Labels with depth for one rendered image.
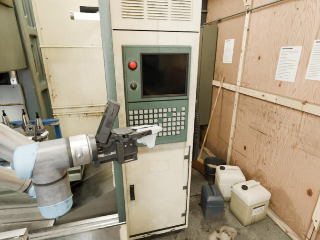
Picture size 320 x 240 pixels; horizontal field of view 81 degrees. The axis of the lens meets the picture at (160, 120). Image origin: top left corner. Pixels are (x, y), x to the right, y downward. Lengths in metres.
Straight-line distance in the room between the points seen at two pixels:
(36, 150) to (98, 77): 1.90
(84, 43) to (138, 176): 1.52
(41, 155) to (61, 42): 1.95
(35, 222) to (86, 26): 1.81
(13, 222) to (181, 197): 1.21
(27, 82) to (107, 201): 1.31
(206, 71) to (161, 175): 1.91
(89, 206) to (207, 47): 2.50
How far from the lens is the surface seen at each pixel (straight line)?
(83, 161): 0.50
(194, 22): 1.39
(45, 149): 0.49
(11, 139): 0.62
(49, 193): 0.53
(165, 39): 1.31
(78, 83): 2.36
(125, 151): 0.52
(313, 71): 1.96
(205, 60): 3.02
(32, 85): 2.10
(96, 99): 2.38
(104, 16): 0.82
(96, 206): 1.41
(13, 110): 2.17
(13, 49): 1.88
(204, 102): 3.12
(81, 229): 1.21
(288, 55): 2.12
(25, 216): 1.53
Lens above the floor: 1.66
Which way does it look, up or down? 19 degrees down
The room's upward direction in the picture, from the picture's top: straight up
